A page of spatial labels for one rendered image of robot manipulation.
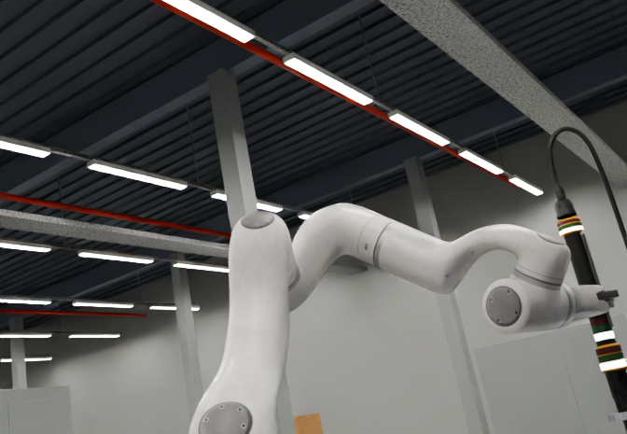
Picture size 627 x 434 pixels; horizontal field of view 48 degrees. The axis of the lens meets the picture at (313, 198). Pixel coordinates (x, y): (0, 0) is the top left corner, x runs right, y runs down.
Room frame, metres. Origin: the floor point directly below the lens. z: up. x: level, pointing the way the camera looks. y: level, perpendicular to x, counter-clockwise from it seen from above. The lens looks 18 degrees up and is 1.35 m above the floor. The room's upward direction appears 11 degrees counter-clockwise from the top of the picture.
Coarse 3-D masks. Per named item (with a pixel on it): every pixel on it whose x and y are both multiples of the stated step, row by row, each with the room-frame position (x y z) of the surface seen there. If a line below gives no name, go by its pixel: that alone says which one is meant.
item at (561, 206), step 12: (564, 204) 1.31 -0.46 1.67; (564, 216) 1.35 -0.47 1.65; (612, 372) 1.32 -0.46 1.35; (624, 372) 1.32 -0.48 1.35; (612, 384) 1.32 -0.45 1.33; (624, 384) 1.31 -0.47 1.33; (612, 396) 1.33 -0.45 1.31; (624, 396) 1.31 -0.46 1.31; (624, 408) 1.32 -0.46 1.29; (624, 420) 1.32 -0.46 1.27
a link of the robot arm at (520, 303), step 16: (512, 272) 1.13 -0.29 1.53; (496, 288) 1.10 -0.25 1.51; (512, 288) 1.08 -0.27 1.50; (528, 288) 1.08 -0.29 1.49; (544, 288) 1.10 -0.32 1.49; (560, 288) 1.12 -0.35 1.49; (496, 304) 1.10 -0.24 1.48; (512, 304) 1.09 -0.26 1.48; (528, 304) 1.07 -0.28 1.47; (544, 304) 1.10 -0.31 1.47; (560, 304) 1.14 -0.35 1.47; (496, 320) 1.11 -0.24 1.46; (512, 320) 1.09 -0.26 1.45; (528, 320) 1.08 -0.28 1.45; (544, 320) 1.12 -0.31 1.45; (560, 320) 1.16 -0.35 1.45
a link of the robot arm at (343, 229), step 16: (336, 208) 1.25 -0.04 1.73; (352, 208) 1.24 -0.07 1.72; (304, 224) 1.27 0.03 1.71; (320, 224) 1.24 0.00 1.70; (336, 224) 1.23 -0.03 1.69; (352, 224) 1.23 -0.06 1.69; (368, 224) 1.22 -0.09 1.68; (384, 224) 1.21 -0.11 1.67; (304, 240) 1.27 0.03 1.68; (320, 240) 1.25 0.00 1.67; (336, 240) 1.24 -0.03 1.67; (352, 240) 1.23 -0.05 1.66; (368, 240) 1.21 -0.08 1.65; (304, 256) 1.27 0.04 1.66; (320, 256) 1.26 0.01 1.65; (336, 256) 1.26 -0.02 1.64; (368, 256) 1.23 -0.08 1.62; (304, 272) 1.28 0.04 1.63; (320, 272) 1.27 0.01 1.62; (288, 288) 1.26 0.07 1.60; (304, 288) 1.29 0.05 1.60
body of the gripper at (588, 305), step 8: (576, 288) 1.19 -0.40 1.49; (584, 288) 1.20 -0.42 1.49; (592, 288) 1.22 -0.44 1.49; (600, 288) 1.24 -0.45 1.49; (576, 296) 1.19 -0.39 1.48; (584, 296) 1.20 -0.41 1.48; (592, 296) 1.21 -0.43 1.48; (584, 304) 1.19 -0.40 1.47; (592, 304) 1.21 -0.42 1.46; (600, 304) 1.22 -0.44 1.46; (608, 304) 1.25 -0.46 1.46; (576, 312) 1.20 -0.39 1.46; (584, 312) 1.20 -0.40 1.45; (592, 312) 1.22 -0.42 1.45; (600, 312) 1.24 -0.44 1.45; (576, 320) 1.29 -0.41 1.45
